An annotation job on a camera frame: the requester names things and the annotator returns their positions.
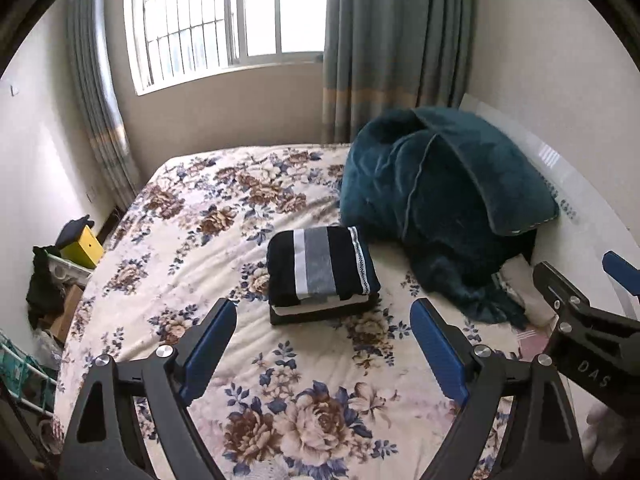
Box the navy striped knit sweater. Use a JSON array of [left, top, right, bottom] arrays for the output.
[[267, 226, 381, 326]]

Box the dark clothes pile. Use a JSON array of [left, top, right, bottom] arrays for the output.
[[26, 214, 94, 330]]

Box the white bed headboard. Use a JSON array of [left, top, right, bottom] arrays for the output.
[[460, 93, 639, 320]]

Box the cardboard box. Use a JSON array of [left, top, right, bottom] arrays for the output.
[[49, 284, 84, 344]]

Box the dark teal fleece blanket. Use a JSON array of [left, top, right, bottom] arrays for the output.
[[340, 107, 559, 328]]

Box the yellow box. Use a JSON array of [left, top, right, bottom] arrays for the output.
[[60, 226, 104, 270]]

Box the grey-green curtain right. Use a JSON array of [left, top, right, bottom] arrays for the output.
[[322, 0, 475, 143]]

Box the grey-green curtain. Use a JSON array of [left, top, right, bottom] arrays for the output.
[[66, 0, 141, 211], [322, 0, 475, 143]]

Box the white window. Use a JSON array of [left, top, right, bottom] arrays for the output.
[[124, 0, 326, 94]]

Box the grey-green curtain left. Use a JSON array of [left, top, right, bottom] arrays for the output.
[[66, 0, 141, 211]]

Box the teal wire rack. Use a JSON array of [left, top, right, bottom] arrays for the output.
[[1, 334, 58, 418]]

